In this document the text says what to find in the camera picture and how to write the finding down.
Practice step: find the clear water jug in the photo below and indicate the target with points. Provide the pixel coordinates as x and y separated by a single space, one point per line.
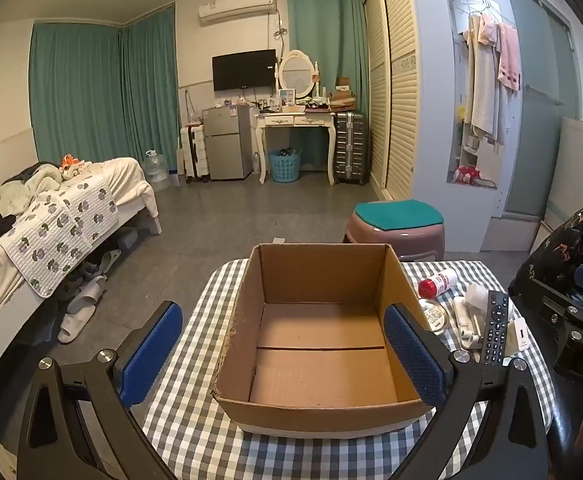
157 172

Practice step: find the pink hanging towel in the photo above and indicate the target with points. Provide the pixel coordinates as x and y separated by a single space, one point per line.
510 60

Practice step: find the white bottle with red cap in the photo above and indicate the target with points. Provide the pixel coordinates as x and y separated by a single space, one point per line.
439 282

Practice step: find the white hanging towel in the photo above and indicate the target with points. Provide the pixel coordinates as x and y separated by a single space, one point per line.
484 80

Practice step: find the white toothbrush kit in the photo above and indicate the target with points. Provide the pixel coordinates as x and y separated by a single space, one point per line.
464 327

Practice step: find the clutter of vanity items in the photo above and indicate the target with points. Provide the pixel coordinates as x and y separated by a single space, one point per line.
291 105

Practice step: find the white air conditioner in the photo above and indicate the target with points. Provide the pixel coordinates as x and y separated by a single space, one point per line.
236 7

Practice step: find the black remote control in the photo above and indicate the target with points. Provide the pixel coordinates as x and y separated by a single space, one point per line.
495 325

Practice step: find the dark floral garment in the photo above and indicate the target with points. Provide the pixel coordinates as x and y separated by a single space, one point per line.
561 245

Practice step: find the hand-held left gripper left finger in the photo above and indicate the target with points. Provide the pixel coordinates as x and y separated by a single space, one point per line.
154 355

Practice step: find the pink plastic stool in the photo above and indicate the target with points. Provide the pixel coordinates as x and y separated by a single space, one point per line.
396 242

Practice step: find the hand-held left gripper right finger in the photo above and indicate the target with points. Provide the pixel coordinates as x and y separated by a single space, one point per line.
414 355

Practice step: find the white vanity table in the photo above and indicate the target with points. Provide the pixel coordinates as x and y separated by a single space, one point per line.
296 121

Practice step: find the cardboard box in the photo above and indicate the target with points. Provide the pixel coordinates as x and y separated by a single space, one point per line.
321 320

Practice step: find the silver ribbed suitcase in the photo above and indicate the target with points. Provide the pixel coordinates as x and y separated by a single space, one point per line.
350 147

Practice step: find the oval vanity mirror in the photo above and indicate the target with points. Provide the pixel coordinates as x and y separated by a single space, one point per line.
296 72

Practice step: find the frosted glass door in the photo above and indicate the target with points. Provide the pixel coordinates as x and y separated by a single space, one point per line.
541 125

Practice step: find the green curtain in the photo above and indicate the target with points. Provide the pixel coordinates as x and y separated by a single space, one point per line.
321 20
76 90
149 85

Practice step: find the white blanket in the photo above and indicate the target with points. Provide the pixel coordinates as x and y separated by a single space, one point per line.
129 180

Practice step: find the grey checkered tablecloth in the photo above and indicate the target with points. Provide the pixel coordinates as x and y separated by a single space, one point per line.
211 440

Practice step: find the white slipper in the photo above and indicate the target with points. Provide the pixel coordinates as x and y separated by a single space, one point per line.
89 292
76 325

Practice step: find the teal seat cushion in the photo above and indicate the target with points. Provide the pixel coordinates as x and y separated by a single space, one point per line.
396 214

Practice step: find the silver mini fridge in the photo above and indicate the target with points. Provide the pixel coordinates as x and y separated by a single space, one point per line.
229 145

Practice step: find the stack of cardboard boxes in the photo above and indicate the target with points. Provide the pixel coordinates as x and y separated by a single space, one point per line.
344 97

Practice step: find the cream sliding wardrobe doors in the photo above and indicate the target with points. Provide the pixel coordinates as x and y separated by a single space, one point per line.
396 85

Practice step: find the pale green bedding pile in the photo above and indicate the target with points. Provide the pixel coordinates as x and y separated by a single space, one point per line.
26 185

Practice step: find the red floral bag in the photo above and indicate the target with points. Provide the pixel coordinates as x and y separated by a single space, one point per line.
467 175

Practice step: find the white appliance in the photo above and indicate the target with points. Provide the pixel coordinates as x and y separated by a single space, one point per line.
581 160

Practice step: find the orange toy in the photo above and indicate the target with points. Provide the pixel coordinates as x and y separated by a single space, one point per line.
69 161

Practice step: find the wall television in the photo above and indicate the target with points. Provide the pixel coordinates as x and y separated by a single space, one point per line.
244 70

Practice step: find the white power adapter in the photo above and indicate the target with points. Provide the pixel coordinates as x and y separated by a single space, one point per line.
519 335

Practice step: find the patterned quilted bed pad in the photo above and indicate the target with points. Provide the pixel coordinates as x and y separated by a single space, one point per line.
56 232

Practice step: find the blue laundry basket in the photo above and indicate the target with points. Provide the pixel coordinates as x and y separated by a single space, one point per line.
285 167

